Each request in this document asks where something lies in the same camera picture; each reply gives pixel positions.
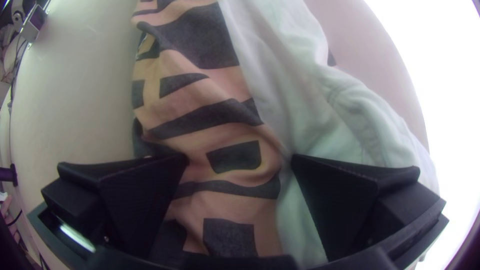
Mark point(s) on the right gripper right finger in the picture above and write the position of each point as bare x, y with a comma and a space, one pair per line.
348, 202

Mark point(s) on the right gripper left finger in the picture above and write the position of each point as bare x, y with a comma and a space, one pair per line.
127, 202

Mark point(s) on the white t-shirt with orange print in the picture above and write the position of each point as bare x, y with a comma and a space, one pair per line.
232, 123

